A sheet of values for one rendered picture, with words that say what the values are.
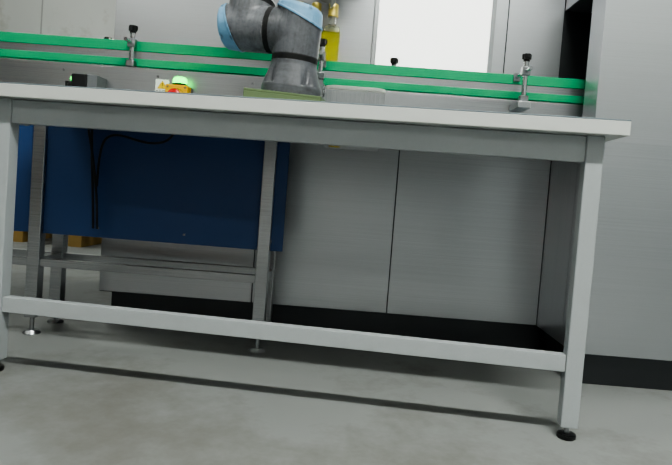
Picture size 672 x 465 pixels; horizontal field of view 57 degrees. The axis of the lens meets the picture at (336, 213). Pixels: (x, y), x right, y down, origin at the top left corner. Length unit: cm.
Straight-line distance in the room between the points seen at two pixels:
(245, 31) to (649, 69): 121
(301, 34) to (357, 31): 76
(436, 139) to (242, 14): 57
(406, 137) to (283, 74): 33
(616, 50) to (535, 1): 47
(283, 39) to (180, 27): 90
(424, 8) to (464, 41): 18
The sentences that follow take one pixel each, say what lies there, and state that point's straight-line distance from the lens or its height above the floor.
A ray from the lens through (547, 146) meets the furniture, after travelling 154.
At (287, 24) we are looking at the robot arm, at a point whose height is 93.
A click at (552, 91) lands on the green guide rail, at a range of 222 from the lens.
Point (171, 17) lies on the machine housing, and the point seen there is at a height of 112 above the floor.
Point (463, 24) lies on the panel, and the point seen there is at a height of 116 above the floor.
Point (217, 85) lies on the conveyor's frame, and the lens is 204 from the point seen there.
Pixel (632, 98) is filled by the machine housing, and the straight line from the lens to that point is 210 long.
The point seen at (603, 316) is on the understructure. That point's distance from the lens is 209.
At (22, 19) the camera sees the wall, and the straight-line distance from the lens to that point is 624.
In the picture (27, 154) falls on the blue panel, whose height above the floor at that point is 58.
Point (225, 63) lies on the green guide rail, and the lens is 207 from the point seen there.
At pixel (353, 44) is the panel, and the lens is 231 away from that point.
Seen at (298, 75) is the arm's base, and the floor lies 81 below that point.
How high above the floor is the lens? 56
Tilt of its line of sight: 3 degrees down
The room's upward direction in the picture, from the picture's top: 4 degrees clockwise
